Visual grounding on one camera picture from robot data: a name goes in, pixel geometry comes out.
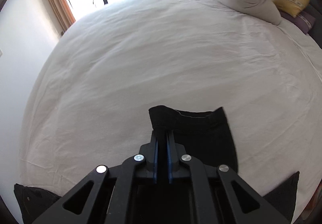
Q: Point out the white bed sheet mattress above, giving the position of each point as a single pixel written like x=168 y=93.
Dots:
x=90 y=102

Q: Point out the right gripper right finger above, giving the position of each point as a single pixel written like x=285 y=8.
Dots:
x=175 y=170

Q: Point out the yellow pillow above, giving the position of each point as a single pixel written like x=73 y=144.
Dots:
x=291 y=7

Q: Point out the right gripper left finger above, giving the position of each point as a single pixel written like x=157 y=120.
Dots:
x=150 y=152

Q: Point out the purple pillow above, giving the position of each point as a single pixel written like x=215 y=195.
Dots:
x=304 y=21

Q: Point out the black pants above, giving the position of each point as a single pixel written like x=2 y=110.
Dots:
x=210 y=192

